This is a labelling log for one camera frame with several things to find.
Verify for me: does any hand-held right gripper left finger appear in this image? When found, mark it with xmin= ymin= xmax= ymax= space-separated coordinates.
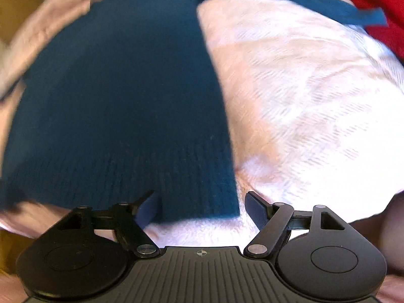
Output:
xmin=59 ymin=190 xmax=160 ymax=258

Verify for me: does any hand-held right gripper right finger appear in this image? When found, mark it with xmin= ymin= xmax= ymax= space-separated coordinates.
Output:
xmin=245 ymin=191 xmax=348 ymax=258

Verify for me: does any blue knit sweater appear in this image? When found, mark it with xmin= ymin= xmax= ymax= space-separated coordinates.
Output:
xmin=0 ymin=0 xmax=388 ymax=221

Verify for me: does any red knit sweater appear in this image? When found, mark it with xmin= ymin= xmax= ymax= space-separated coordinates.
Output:
xmin=339 ymin=0 xmax=404 ymax=59

